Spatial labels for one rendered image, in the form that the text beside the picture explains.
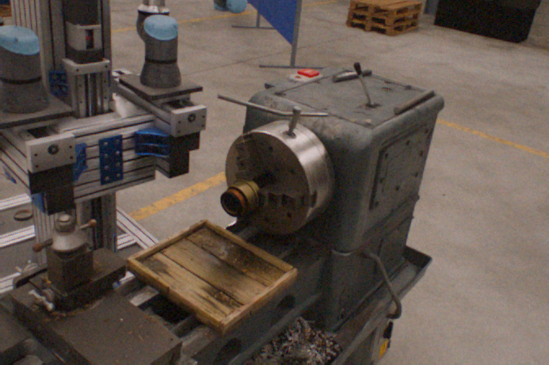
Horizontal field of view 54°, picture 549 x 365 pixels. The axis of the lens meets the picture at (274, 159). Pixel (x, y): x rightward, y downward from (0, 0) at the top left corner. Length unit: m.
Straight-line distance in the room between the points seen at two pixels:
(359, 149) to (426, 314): 1.58
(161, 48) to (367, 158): 0.85
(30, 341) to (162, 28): 1.10
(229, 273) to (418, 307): 1.63
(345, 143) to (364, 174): 0.11
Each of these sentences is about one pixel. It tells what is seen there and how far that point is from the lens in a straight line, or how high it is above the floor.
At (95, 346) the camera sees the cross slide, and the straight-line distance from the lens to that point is 1.21.
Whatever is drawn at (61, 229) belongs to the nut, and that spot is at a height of 1.16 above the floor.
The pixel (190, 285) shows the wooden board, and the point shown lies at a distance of 1.47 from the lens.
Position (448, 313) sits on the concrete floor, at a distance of 3.01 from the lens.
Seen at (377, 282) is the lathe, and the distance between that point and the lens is 2.10.
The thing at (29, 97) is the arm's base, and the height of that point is 1.21.
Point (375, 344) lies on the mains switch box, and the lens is 2.21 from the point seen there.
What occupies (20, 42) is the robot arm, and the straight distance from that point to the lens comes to 1.74.
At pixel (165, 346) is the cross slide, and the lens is 1.19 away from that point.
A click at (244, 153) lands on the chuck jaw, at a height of 1.17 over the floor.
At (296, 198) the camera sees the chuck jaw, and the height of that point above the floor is 1.10.
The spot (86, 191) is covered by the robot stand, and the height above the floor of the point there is 0.84.
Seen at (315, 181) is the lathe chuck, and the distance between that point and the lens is 1.47.
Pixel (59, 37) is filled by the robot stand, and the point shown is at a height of 1.33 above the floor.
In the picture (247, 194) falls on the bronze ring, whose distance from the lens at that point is 1.44.
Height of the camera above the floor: 1.81
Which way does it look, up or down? 26 degrees down
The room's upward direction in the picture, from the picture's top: 6 degrees clockwise
